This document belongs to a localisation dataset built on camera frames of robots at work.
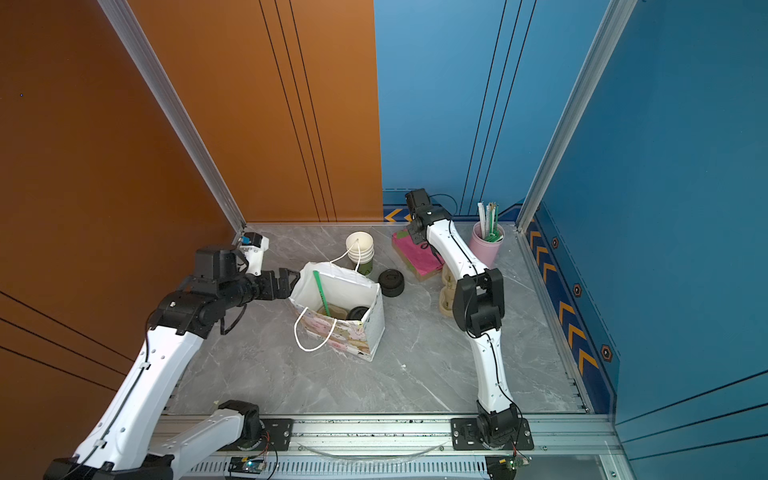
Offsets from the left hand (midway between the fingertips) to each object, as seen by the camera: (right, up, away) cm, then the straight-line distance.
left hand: (284, 271), depth 72 cm
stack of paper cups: (+17, +7, +27) cm, 33 cm away
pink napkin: (+36, +4, +33) cm, 49 cm away
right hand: (+37, +12, +27) cm, 48 cm away
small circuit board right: (+53, -46, -2) cm, 70 cm away
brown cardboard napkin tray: (+32, 0, +34) cm, 46 cm away
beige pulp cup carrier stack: (+43, -10, +21) cm, 49 cm away
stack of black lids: (+26, -5, +24) cm, 36 cm away
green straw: (+6, -6, +10) cm, 14 cm away
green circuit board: (-9, -46, -1) cm, 47 cm away
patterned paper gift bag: (+10, -13, +18) cm, 25 cm away
